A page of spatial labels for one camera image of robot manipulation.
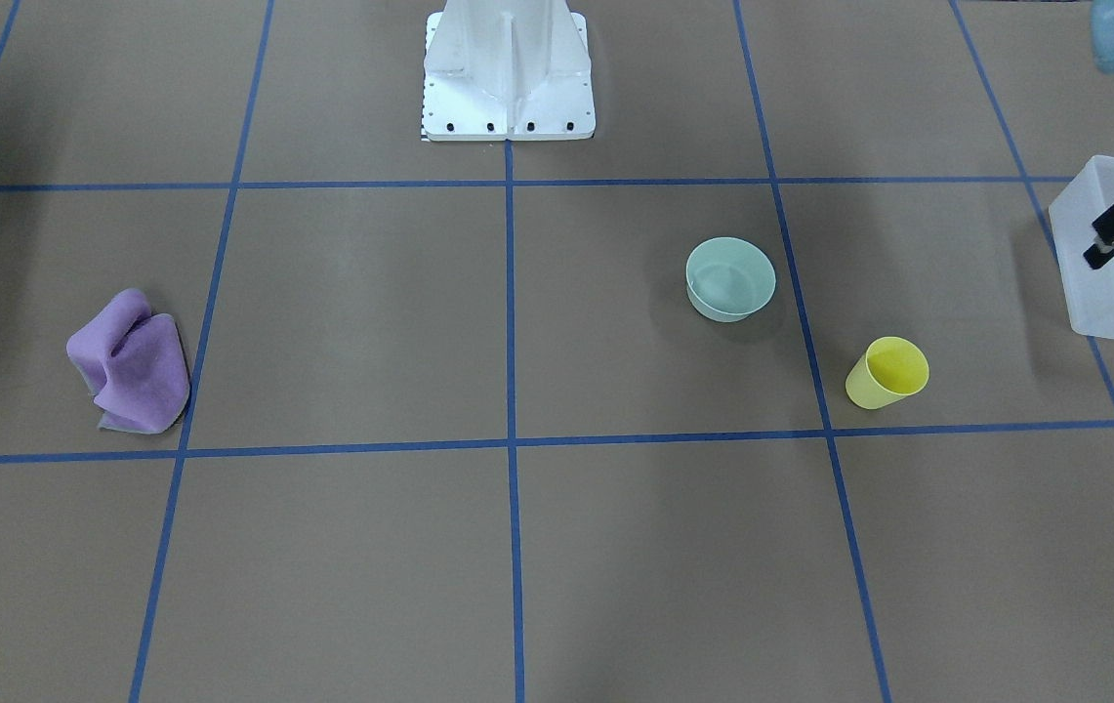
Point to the yellow plastic cup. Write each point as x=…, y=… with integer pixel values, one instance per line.
x=890, y=369

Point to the mint green bowl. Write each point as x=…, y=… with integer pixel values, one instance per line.
x=728, y=279

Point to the purple crumpled cloth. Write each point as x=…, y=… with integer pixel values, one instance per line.
x=132, y=361

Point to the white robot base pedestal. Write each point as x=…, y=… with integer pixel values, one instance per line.
x=507, y=70

